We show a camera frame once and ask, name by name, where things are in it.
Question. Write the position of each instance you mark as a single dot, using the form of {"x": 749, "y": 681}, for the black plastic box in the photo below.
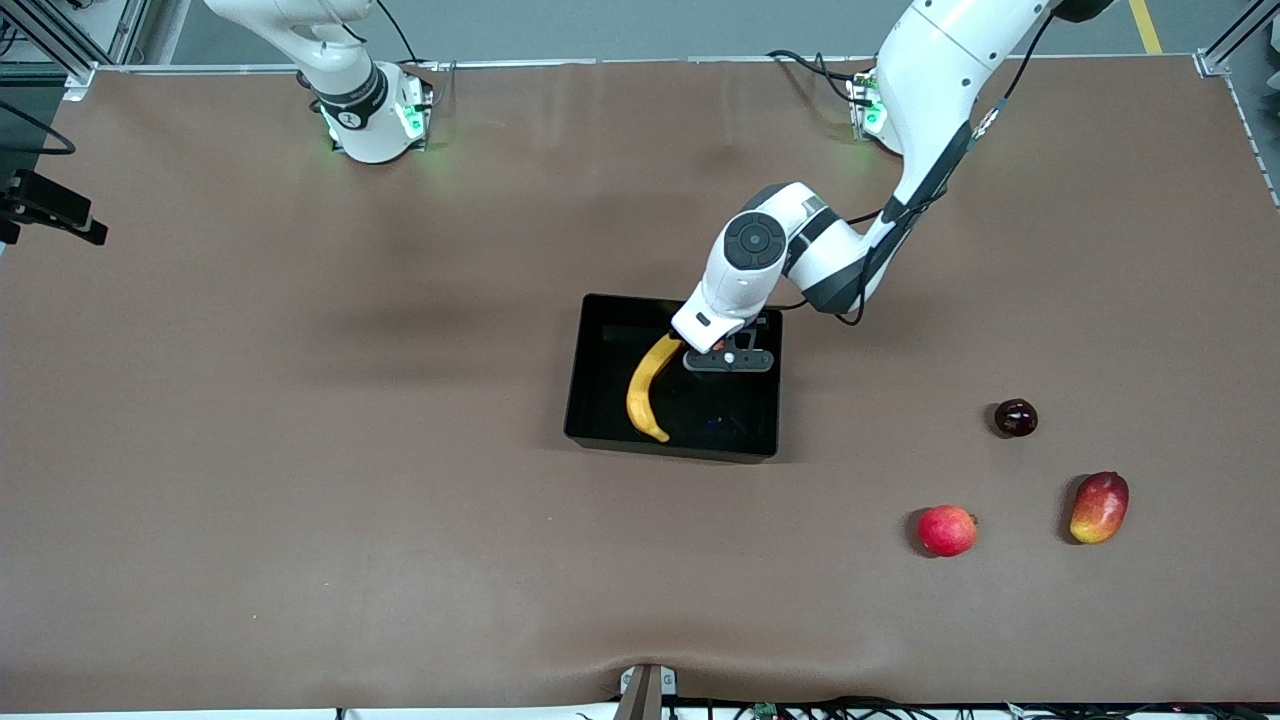
{"x": 620, "y": 340}

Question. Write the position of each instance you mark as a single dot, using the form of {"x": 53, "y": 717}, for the yellow banana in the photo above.
{"x": 645, "y": 385}

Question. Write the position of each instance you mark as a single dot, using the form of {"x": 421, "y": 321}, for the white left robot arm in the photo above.
{"x": 940, "y": 80}

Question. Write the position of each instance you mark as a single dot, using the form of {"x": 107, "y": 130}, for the plain red round fruit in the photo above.
{"x": 946, "y": 531}

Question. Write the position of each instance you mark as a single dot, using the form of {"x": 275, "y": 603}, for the dark purple plum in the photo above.
{"x": 1016, "y": 418}

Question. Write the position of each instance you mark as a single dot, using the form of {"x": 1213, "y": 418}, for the metal table edge clamp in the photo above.
{"x": 645, "y": 690}

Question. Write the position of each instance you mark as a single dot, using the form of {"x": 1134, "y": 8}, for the red yellow mango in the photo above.
{"x": 1098, "y": 508}

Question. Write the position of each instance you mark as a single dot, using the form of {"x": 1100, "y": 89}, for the brown table mat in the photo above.
{"x": 300, "y": 560}

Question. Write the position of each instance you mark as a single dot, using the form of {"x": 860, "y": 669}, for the aluminium frame with diagonal strut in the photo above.
{"x": 60, "y": 40}

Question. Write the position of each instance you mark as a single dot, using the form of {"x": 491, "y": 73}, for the aluminium frame corner rail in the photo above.
{"x": 1235, "y": 45}

